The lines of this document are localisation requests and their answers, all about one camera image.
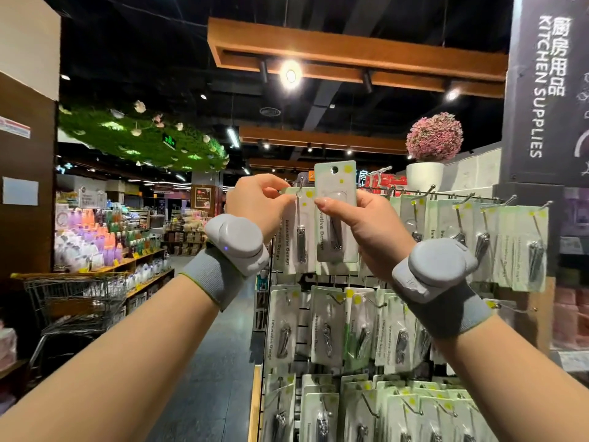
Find person's right hand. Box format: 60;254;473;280
315;188;418;282

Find person's left hand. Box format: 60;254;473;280
225;173;298;243

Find white carded nail clipper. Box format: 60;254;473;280
315;161;358;265

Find rows of hung nail clipper packs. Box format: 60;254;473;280
262;184;550;442

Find person's right forearm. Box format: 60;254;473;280
451;312;589;442

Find person's left forearm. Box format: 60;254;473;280
0;276;220;442

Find wooden laundry shelf unit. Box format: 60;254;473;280
9;248;176;319

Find grey kitchenware shelf unit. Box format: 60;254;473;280
550;184;589;374

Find empty silver shopping cart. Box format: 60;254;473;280
23;271;130;365

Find wooden detergent shelf unit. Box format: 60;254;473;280
0;322;31;411

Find grey wrist tracker band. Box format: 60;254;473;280
391;237;495;339
179;213;271;311

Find distant goods display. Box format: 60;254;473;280
166;184;222;256

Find pink flowers in white pot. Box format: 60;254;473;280
406;112;464;192

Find round ceiling lamp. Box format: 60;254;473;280
278;58;305;91

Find green hanging ceiling decor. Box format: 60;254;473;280
57;99;231;173

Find row of pastel laundry bottles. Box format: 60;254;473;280
53;207;167;273

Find dark hanging aisle sign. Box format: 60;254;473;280
501;0;589;187

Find wooden pillar panel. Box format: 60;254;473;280
0;0;61;277

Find wooden ceiling frame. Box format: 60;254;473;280
207;18;509;99

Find wooden post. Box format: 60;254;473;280
497;184;558;383

